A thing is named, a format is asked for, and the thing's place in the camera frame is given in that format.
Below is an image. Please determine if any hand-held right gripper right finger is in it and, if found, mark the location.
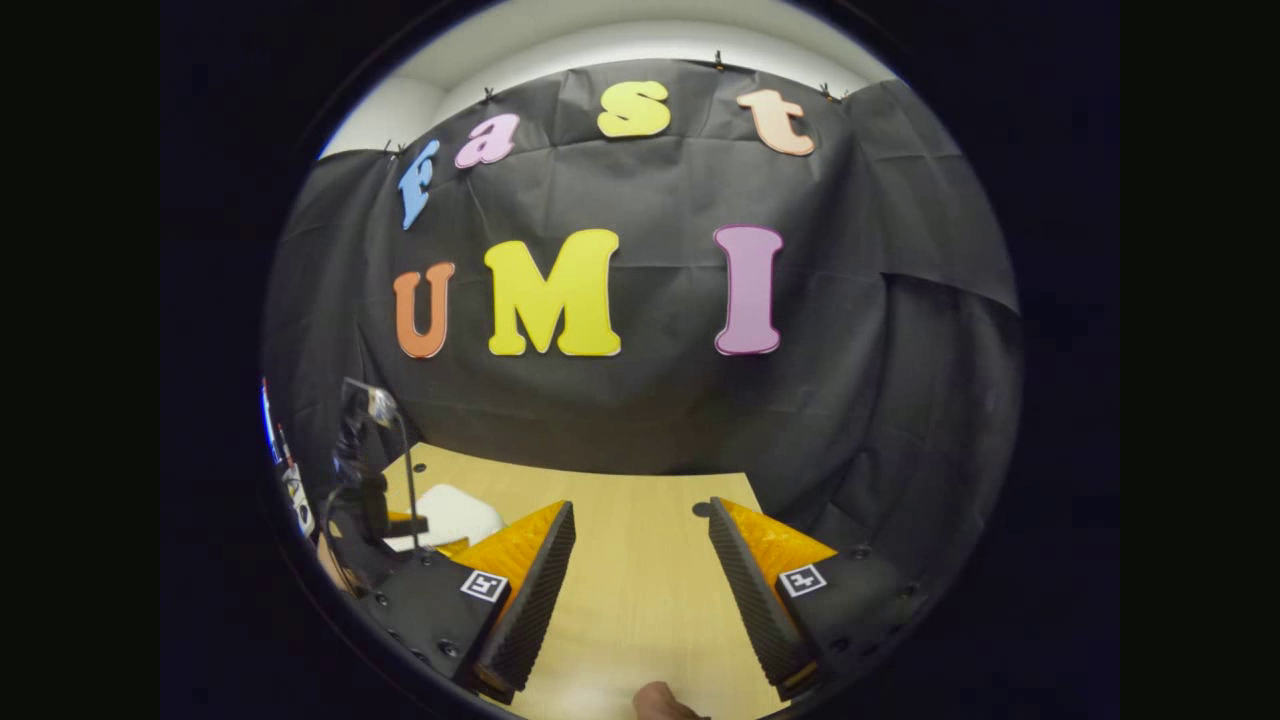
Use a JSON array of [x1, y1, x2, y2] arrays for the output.
[[707, 495, 931, 703]]

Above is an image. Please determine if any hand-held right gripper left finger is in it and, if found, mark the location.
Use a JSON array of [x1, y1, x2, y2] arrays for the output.
[[358, 499, 579, 706]]

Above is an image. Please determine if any white suitcase with grey lining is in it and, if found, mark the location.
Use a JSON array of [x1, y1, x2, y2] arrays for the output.
[[383, 484, 507, 554]]

